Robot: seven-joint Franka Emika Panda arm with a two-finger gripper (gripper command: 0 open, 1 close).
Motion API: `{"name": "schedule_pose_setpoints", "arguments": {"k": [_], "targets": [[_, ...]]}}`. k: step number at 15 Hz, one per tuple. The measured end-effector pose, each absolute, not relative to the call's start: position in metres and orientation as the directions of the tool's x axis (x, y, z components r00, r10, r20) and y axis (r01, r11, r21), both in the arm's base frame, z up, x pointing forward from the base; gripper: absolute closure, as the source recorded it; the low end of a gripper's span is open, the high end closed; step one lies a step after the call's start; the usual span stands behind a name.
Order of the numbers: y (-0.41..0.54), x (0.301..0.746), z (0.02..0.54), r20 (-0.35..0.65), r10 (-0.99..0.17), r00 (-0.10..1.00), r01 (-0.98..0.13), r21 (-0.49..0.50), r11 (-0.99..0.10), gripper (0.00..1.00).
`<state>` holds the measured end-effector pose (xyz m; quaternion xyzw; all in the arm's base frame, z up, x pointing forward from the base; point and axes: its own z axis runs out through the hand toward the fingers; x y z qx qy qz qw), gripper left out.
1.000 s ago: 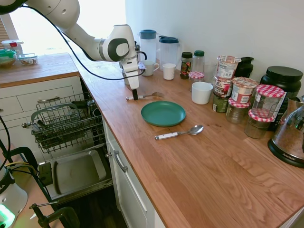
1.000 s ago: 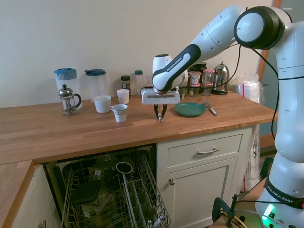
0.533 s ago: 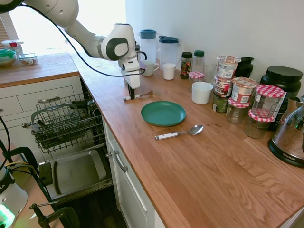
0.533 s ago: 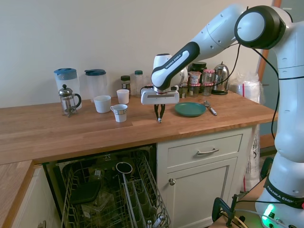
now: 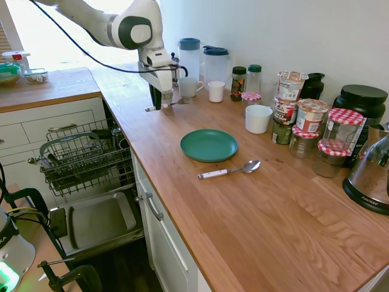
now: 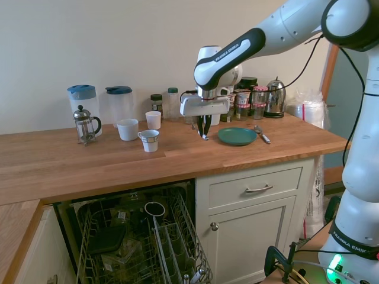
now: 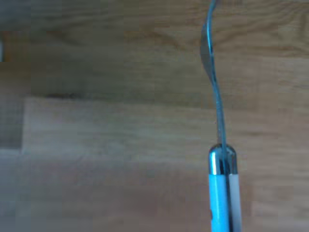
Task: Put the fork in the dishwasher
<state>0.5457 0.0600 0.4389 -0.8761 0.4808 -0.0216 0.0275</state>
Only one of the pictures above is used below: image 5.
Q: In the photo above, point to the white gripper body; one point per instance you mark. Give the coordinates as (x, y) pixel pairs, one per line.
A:
(161, 79)

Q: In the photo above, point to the large jar red checkered lid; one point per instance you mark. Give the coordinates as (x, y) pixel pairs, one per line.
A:
(343, 127)

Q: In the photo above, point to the white ceramic mug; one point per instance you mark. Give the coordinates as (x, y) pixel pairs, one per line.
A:
(187, 87)

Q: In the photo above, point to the food container with red clip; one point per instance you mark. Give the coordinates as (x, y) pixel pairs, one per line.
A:
(15, 56)

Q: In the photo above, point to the clear pitcher with dark lid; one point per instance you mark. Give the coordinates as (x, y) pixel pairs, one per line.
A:
(216, 68)

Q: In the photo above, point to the glass jar red checkered lid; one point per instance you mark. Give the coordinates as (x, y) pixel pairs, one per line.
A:
(304, 143)
(329, 164)

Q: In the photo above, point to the small glass food container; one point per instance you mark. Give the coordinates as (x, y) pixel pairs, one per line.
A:
(36, 76)

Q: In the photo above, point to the clear drinking glass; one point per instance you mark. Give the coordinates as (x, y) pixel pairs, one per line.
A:
(269, 94)

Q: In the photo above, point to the stainless steel electric kettle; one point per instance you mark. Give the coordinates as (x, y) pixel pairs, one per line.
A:
(364, 179)

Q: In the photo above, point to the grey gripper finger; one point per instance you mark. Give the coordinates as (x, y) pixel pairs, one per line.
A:
(167, 98)

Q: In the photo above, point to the large black protein tub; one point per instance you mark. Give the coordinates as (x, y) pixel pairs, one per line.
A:
(361, 103)

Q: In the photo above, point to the black screw clamp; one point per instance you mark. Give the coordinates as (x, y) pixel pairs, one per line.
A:
(82, 275)

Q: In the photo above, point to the green plastic plate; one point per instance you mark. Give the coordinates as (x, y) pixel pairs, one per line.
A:
(209, 145)

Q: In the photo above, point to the tall pitcher with blue lid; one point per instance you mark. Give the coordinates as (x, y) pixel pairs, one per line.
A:
(189, 61)

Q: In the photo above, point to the round metal cabinet knob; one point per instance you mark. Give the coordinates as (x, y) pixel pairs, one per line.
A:
(31, 160)

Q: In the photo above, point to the black cup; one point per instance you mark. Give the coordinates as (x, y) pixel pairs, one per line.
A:
(124, 144)

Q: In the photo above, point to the open dishwasher door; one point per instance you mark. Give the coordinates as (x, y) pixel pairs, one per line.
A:
(100, 219)

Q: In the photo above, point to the red printed food cup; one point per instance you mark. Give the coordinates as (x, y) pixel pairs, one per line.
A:
(284, 111)

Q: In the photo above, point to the small jar red checkered lid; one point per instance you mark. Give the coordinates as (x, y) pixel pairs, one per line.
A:
(251, 96)

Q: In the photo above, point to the white counter cabinet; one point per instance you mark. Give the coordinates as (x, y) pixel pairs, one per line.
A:
(164, 249)

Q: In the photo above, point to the dark spice jar black lid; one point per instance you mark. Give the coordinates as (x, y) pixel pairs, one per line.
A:
(238, 85)

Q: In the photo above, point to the dark green can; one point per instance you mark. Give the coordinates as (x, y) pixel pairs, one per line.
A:
(281, 134)

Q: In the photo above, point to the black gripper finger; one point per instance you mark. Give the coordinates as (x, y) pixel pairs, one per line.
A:
(155, 98)

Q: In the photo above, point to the container with green lid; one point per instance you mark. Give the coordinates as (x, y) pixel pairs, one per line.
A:
(9, 71)

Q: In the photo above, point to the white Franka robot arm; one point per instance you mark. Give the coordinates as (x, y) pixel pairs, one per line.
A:
(91, 18)

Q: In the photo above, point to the white robot base green light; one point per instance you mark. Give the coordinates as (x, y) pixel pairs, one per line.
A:
(15, 252)

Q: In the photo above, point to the white drawer cabinet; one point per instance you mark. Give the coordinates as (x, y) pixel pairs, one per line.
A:
(45, 118)

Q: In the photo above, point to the white paper cup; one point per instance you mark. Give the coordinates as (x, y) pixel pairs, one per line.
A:
(216, 91)

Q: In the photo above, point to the clear spice jar green lid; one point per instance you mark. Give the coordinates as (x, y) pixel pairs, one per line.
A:
(254, 79)

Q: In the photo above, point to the white window blind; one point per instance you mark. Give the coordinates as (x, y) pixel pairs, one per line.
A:
(3, 30)

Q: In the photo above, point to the black jug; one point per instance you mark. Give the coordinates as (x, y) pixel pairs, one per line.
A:
(314, 86)

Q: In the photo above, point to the wide white cup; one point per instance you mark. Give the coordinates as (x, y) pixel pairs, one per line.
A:
(258, 120)

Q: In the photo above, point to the oatmeal cup with foil lid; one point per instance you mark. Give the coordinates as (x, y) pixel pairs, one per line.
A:
(310, 118)
(290, 86)

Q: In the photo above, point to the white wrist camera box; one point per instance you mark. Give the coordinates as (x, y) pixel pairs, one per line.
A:
(158, 59)

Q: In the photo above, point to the glass french press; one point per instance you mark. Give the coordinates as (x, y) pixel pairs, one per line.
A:
(180, 70)

